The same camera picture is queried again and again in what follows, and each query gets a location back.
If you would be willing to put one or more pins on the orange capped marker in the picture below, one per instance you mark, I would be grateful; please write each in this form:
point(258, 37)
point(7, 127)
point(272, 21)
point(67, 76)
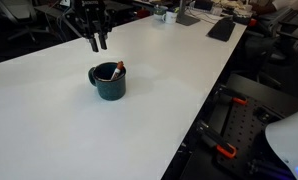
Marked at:
point(117, 70)

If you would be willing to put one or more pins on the white robot base blue lights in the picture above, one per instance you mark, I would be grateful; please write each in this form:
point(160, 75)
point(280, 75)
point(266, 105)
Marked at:
point(289, 143)

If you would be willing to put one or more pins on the dark teal enamel mug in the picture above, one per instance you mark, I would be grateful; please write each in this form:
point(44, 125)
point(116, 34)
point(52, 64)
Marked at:
point(110, 90)

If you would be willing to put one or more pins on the black keyboard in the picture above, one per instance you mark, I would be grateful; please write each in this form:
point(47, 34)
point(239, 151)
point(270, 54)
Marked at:
point(222, 30)

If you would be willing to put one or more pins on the black office chair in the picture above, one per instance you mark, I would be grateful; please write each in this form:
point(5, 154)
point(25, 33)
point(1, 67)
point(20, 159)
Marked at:
point(282, 50)

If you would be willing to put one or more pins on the grey monitor stand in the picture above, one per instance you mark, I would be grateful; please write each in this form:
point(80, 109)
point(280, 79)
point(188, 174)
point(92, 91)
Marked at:
point(185, 18)

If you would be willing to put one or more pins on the small red object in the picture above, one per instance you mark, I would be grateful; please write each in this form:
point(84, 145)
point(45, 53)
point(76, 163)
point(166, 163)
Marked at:
point(252, 22)

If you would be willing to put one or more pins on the dark office chair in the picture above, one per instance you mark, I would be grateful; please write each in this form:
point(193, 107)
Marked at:
point(15, 13)

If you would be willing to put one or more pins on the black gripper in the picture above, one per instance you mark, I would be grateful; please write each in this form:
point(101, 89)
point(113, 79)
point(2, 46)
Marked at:
point(92, 18)

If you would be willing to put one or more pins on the black perforated mounting board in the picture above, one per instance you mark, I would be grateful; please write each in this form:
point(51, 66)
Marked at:
point(249, 130)

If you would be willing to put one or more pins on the white ceramic mug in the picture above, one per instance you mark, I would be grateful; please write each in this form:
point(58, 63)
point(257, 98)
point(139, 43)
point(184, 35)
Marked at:
point(170, 17)

